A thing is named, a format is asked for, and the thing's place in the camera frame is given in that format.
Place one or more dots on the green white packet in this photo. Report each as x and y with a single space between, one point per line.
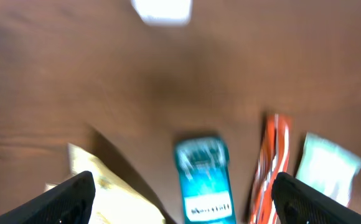
328 168

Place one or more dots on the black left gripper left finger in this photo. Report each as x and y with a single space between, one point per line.
67 203

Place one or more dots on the yellow snack bag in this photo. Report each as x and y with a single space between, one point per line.
115 201

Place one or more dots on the teal mouthwash bottle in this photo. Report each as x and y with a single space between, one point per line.
202 165

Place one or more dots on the red candy bar wrapper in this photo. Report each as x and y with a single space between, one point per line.
273 159

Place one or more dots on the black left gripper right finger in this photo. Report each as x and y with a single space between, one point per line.
298 203

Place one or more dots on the white barcode scanner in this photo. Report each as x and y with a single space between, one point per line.
164 12

